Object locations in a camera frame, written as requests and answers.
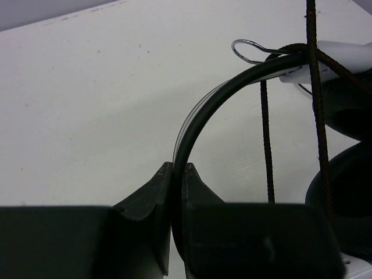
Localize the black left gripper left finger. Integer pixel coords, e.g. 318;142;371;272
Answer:
1;162;171;278

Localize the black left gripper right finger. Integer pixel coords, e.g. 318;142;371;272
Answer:
183;164;346;278

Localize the black braided headphone cable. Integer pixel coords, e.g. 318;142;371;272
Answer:
259;0;372;227

